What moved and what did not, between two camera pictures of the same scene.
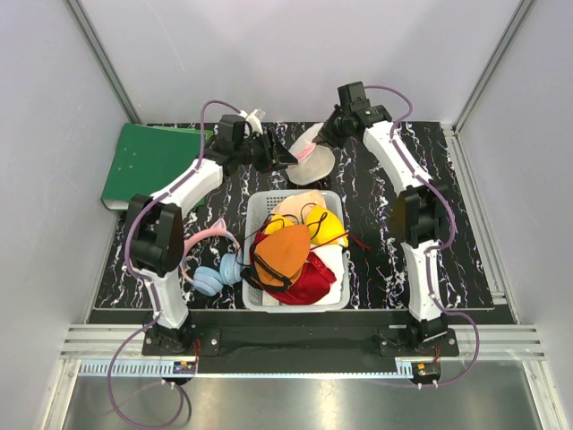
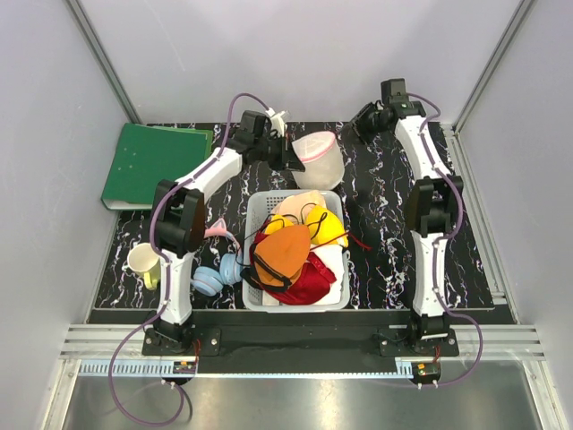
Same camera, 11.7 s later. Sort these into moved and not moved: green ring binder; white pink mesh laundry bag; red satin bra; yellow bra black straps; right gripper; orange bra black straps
Moved: white pink mesh laundry bag; right gripper
Not moved: green ring binder; yellow bra black straps; red satin bra; orange bra black straps
